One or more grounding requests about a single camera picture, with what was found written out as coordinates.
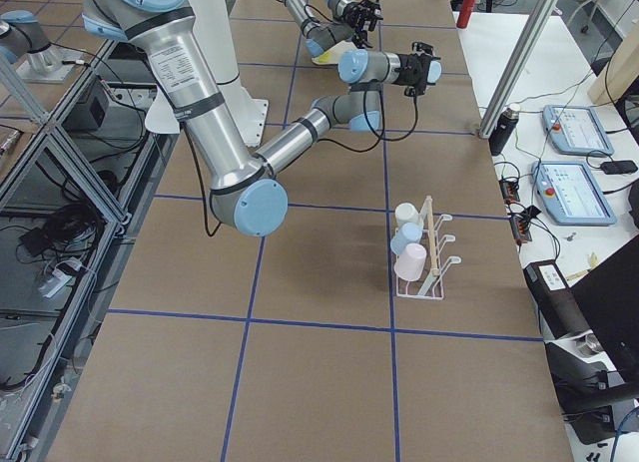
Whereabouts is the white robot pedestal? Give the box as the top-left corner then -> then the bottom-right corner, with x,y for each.
145,0 -> 269,152

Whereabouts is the pink cup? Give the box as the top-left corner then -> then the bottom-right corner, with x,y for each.
393,242 -> 427,281

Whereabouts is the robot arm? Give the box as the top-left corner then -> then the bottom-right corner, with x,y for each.
83,0 -> 441,237
278,0 -> 383,58

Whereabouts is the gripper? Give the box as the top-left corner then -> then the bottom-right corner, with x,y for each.
346,1 -> 377,49
396,53 -> 432,96

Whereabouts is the red water bottle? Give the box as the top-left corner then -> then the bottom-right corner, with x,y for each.
456,0 -> 476,29

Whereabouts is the near teach pendant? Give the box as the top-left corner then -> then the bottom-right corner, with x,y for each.
531,161 -> 617,227

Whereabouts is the black label box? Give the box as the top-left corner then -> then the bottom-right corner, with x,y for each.
523,259 -> 590,340

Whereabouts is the light blue cup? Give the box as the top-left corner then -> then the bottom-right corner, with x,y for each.
426,60 -> 442,85
390,222 -> 422,255

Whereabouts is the cream plastic tray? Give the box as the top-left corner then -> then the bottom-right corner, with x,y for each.
312,41 -> 356,66

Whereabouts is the cream cup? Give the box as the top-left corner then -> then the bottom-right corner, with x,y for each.
394,203 -> 422,229

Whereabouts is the teach pendant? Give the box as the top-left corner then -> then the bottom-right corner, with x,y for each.
542,105 -> 614,156
531,161 -> 617,227

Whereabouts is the aluminium frame post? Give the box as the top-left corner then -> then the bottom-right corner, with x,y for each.
477,0 -> 558,139

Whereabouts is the white cup rack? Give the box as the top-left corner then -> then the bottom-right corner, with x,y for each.
390,196 -> 461,300

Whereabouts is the far teach pendant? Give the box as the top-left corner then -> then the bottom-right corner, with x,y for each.
542,105 -> 614,156

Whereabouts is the black monitor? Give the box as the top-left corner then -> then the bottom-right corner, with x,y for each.
571,237 -> 639,381

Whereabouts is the black thermos bottle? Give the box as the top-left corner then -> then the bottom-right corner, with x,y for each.
488,103 -> 521,157

